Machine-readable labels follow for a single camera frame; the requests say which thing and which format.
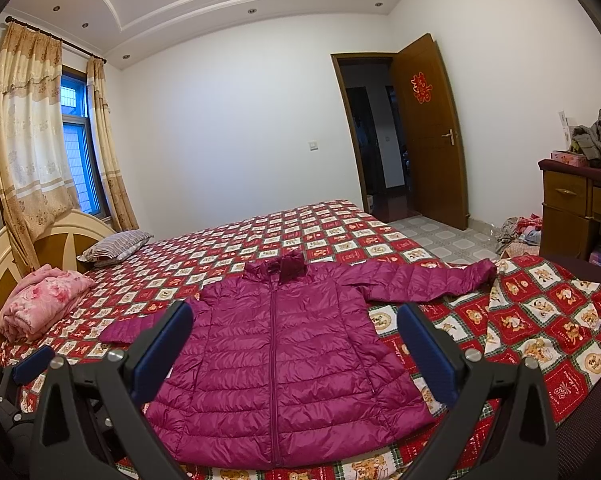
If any magenta quilted down jacket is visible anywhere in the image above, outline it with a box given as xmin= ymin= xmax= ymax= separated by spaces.
xmin=98 ymin=250 xmax=498 ymax=470

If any clothes pile on floor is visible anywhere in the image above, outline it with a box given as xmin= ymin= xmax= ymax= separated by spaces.
xmin=494 ymin=214 xmax=542 ymax=258

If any grey clothes pile on dresser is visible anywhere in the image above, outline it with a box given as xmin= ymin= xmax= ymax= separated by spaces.
xmin=569 ymin=108 xmax=601 ymax=174

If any pink floral folded blanket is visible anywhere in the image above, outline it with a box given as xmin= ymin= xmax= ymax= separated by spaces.
xmin=0 ymin=264 xmax=95 ymax=344

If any red patchwork bear bedspread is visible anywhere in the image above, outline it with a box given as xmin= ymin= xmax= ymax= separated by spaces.
xmin=0 ymin=199 xmax=601 ymax=480

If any cream wooden headboard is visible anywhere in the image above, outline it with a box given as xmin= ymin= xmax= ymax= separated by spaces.
xmin=0 ymin=208 xmax=117 ymax=378

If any striped grey pillow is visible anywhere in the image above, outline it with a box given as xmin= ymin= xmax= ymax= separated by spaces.
xmin=77 ymin=230 xmax=153 ymax=268

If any beige left curtain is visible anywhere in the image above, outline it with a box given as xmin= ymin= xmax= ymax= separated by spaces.
xmin=0 ymin=23 xmax=79 ymax=270

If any beige curtain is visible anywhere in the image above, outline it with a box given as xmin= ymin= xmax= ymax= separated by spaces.
xmin=0 ymin=23 xmax=79 ymax=270
xmin=87 ymin=58 xmax=139 ymax=232

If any beige right curtain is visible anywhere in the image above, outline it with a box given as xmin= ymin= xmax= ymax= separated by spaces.
xmin=87 ymin=58 xmax=139 ymax=232

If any blue framed window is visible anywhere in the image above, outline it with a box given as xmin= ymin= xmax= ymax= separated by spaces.
xmin=61 ymin=67 xmax=110 ymax=220

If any brown wooden dresser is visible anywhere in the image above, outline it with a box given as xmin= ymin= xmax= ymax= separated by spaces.
xmin=539 ymin=159 xmax=601 ymax=267

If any pink box on dresser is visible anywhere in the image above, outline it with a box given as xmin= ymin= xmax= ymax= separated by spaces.
xmin=550 ymin=151 xmax=589 ymax=167

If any brown wooden door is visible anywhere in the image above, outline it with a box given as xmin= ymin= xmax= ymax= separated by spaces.
xmin=389 ymin=34 xmax=469 ymax=230

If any red double happiness decal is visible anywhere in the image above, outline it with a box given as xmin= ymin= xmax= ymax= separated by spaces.
xmin=411 ymin=72 xmax=433 ymax=104

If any black curtain rod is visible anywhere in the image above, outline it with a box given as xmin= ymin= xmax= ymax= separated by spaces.
xmin=4 ymin=15 xmax=107 ymax=64

